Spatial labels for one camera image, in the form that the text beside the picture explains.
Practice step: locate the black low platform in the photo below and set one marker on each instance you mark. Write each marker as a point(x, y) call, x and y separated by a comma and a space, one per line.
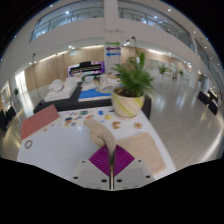
point(71, 104)

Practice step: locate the blue mat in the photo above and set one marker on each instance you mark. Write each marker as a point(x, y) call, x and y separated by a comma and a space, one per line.
point(91, 94)

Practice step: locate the pink flat board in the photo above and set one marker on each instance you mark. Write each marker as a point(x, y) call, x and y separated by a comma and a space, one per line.
point(40, 121)

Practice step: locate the beige building model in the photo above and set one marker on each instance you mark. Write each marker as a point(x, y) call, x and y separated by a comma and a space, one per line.
point(106, 82)

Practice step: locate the small blue disc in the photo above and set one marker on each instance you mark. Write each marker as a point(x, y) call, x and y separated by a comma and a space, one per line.
point(101, 112)

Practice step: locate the round tan disc piece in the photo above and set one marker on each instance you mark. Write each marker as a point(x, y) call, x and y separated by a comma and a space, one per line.
point(137, 125)

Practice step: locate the black pole stand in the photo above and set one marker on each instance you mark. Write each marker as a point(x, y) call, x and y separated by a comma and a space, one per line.
point(36, 76)

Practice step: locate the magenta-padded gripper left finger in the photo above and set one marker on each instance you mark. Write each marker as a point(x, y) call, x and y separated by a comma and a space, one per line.
point(96, 166)

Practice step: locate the small yellow disc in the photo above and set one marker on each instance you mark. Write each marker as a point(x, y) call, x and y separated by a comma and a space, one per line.
point(108, 117)

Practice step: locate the black piano with purple screen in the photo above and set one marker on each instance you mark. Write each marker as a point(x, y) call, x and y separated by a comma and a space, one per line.
point(86, 69)

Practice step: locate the potted plant in striped pot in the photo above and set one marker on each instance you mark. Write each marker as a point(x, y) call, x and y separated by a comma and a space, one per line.
point(128, 103)

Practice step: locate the brown figure-shaped piece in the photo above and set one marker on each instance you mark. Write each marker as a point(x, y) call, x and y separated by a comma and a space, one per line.
point(116, 125)

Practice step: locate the arrow direction signs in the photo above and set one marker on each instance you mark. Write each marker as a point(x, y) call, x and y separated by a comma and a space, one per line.
point(113, 49)

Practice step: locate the small distant potted plant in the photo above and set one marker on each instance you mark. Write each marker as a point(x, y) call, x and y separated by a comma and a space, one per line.
point(16, 91)

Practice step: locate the group of black chairs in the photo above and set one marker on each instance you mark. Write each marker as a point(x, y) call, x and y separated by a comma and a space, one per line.
point(208, 101)
point(6, 118)

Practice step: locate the white landscape model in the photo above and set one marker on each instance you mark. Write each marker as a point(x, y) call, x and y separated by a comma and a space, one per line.
point(61, 90)

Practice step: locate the beige fluffy towel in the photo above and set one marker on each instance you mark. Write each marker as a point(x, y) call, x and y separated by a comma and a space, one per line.
point(143, 150)

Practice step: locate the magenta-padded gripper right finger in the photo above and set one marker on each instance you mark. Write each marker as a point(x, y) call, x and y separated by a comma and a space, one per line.
point(125, 166)

